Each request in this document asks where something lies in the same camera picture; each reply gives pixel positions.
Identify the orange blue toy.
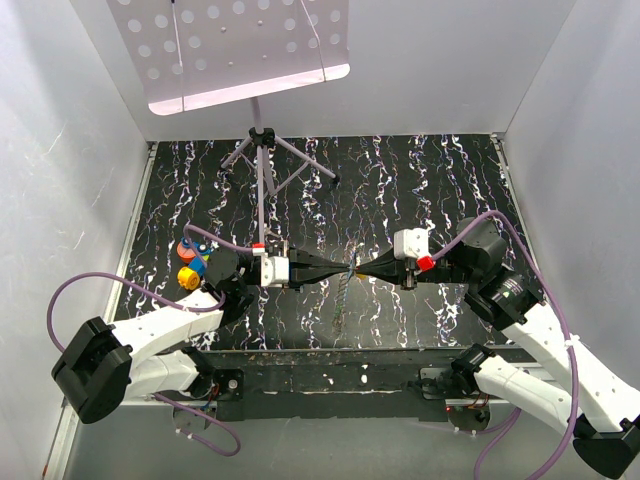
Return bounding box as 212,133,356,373
176,237,211,264

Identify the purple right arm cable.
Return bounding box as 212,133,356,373
424,209,581,480

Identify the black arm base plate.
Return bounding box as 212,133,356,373
184,347,491,430

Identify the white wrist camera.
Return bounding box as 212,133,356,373
252,243,290,288
393,228,435,272

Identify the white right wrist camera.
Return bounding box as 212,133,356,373
393,228,435,272

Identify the white perforated music stand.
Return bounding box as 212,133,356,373
105,0,351,246

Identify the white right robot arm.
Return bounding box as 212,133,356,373
356,210,639,479

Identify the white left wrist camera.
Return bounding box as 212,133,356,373
252,243,290,288

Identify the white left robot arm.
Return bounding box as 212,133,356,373
52,244,349,424

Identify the yellow blue toy block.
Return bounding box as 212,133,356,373
177,255,209,291

